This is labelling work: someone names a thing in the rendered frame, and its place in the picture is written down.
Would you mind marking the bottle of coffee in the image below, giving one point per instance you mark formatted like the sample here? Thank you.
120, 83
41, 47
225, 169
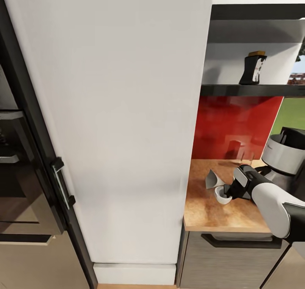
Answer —
252, 66

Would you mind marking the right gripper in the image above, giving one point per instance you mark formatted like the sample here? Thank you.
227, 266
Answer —
231, 190

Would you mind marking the paper coffee filter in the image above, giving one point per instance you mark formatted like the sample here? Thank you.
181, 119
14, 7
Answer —
212, 180

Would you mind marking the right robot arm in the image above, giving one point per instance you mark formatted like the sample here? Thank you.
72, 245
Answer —
283, 213

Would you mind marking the fixed window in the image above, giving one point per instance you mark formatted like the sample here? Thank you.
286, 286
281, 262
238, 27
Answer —
292, 109

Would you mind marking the coffee cup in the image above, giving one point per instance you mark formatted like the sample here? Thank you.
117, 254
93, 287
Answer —
220, 196

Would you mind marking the water glass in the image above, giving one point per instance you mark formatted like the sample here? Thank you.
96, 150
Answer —
246, 157

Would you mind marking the countertop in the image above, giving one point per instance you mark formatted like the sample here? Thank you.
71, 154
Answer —
203, 212

